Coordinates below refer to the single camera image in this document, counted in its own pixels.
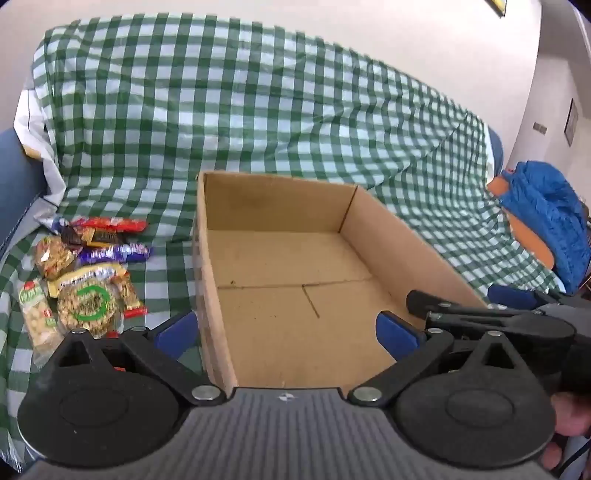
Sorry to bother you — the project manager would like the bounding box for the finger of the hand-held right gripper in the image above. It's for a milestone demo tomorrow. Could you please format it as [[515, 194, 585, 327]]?
[[405, 290, 546, 344], [488, 283, 540, 309]]

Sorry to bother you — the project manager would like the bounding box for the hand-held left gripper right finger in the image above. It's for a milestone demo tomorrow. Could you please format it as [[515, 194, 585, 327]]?
[[347, 311, 525, 408]]

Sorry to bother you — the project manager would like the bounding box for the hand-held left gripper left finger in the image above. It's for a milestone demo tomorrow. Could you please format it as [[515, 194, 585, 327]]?
[[33, 312, 229, 407]]

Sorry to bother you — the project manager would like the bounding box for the cardboard box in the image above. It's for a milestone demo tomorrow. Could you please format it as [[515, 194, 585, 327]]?
[[196, 172, 491, 400]]

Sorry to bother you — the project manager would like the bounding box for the yellow snack bar packet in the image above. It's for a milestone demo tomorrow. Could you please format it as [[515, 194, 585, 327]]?
[[48, 262, 129, 297]]

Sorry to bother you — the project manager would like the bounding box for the red snack packet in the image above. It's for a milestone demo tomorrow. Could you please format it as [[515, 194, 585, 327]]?
[[71, 216, 149, 234]]

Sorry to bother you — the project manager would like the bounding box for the person's right hand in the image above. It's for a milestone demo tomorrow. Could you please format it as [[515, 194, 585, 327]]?
[[540, 392, 591, 476]]

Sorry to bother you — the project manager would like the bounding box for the small nut bar packet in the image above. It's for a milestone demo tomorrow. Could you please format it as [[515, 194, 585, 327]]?
[[113, 271, 149, 320]]

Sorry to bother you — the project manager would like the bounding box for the round nut cake packet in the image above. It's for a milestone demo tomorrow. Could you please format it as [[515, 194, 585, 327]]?
[[56, 276, 125, 339]]

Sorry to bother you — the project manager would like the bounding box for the blue quilted jacket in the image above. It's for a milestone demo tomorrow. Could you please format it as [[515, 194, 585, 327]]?
[[498, 160, 591, 297]]

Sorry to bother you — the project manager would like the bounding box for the dark brown snack bar packet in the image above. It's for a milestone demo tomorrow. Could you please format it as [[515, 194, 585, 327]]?
[[61, 226, 122, 248]]

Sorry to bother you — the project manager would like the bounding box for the green label peanut packet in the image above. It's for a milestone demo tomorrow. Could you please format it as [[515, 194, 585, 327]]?
[[17, 278, 64, 366]]

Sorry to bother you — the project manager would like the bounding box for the clear brown nut packet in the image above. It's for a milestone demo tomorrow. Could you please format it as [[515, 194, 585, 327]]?
[[33, 235, 77, 280]]

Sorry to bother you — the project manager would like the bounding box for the white plastic bag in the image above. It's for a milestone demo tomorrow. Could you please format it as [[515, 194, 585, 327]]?
[[14, 87, 68, 232]]

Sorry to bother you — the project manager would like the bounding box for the green checkered cloth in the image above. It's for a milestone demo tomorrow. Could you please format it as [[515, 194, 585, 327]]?
[[0, 16, 570, 462]]

